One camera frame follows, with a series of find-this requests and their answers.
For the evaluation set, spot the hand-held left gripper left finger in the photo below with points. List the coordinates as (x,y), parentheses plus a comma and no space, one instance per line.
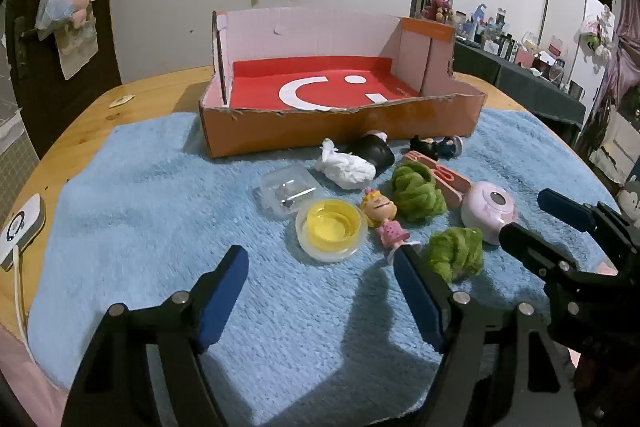
(225,292)

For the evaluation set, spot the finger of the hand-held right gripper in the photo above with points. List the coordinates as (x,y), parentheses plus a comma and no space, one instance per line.
(565,209)
(530,247)

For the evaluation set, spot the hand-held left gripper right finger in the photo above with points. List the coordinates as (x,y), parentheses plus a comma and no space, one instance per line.
(420,302)

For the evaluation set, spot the pink round device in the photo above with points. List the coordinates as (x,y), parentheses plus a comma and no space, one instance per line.
(480,217)

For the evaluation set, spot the green yarn ball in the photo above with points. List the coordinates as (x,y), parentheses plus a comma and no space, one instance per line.
(455,252)
(415,194)

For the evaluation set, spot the blonde girl figurine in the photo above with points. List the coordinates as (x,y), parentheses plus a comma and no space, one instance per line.
(382,209)

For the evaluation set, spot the clear plastic cup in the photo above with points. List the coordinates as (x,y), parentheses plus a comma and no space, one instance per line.
(327,257)

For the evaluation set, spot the pink plastic clip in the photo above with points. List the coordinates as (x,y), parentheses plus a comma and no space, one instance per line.
(450,179)

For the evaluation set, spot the yellow plastic cup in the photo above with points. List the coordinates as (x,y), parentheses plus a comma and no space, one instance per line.
(332,227)

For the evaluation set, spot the clear plastic case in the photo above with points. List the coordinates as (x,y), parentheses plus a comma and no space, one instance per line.
(280,187)

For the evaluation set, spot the black mouse figurine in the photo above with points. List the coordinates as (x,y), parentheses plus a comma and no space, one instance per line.
(430,147)

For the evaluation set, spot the black roll with white tissue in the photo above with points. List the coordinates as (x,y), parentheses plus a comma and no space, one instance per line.
(345,169)

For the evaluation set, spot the orange cardboard box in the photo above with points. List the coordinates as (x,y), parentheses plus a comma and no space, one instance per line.
(260,137)

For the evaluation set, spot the blue fluffy towel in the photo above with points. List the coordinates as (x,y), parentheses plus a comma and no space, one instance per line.
(150,232)

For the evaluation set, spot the dark covered counter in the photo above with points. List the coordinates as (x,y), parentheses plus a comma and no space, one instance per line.
(520,82)

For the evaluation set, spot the purple curtain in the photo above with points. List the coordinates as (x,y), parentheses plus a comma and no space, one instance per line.
(625,72)

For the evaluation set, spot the hanging artificial flowers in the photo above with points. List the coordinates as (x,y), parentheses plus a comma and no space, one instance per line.
(602,34)

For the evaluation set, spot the white fridge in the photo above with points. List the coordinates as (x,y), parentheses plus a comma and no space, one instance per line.
(565,17)

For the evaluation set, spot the row of bottles and boxes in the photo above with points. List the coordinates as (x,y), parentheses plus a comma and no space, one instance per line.
(487,27)

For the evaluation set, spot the white square device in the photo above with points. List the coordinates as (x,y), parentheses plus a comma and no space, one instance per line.
(22,227)

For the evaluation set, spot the small wooden tag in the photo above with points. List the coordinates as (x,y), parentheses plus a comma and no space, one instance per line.
(121,101)

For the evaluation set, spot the pink and red plush toys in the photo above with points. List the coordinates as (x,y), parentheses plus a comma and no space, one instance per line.
(440,4)

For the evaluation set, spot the dark wooden door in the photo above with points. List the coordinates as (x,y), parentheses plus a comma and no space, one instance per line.
(45,107)

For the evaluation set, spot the clear bag with paper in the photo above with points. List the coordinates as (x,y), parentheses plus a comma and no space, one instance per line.
(75,52)

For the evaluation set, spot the pink plush doll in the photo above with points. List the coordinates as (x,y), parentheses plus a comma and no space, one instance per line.
(79,2)

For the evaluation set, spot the bluish plastic bag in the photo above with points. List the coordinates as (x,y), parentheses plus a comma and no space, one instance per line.
(52,9)

